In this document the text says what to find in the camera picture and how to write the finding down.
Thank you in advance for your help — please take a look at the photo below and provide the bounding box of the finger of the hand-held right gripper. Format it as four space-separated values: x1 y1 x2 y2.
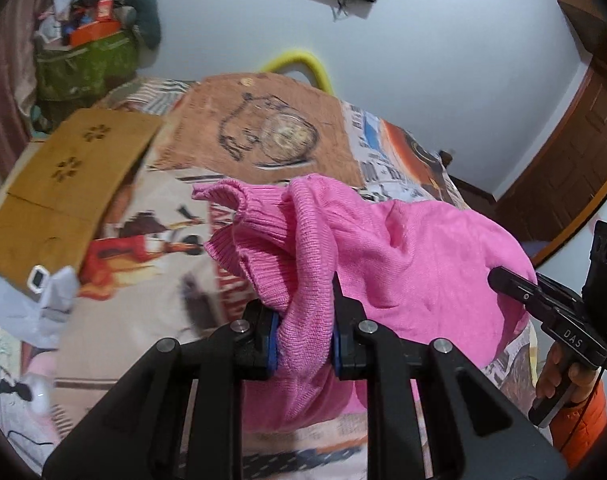
487 266 541 311

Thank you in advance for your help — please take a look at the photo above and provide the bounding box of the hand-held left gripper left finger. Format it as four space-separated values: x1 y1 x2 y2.
42 300 280 480

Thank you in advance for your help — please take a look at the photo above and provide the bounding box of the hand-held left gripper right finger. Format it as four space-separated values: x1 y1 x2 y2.
331 272 569 480

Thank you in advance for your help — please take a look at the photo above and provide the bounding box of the pink knit cardigan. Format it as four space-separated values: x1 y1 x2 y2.
191 172 530 433

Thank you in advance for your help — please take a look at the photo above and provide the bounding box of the person's right hand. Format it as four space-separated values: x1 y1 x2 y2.
535 347 604 406

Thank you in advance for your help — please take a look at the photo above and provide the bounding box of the wooden door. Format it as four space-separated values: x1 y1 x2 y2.
493 55 607 266

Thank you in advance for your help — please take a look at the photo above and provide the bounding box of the newspaper print blanket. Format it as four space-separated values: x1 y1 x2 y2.
0 74 539 480

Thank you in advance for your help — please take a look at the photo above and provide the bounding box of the white plastic buckle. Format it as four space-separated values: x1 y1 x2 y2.
28 265 52 293

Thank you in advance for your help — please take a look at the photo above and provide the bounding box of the pale pink cloth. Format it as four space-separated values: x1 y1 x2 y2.
0 320 64 466

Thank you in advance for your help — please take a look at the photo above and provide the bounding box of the white plastic bag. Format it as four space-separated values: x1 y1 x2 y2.
0 262 79 351

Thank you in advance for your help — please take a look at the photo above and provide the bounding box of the bamboo lap desk board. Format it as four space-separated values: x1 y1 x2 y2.
0 107 164 293

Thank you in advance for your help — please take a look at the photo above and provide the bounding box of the yellow hoop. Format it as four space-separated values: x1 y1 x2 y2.
258 49 334 96

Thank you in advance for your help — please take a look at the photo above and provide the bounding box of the green bag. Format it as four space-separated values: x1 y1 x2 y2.
34 27 140 106

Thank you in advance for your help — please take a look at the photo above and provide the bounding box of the grey cloth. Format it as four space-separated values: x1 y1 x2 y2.
116 0 162 51

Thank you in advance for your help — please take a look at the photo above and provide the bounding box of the orange box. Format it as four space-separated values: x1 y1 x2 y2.
68 20 122 47

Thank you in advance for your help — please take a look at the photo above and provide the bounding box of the brown striped curtain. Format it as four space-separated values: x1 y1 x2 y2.
0 0 69 201

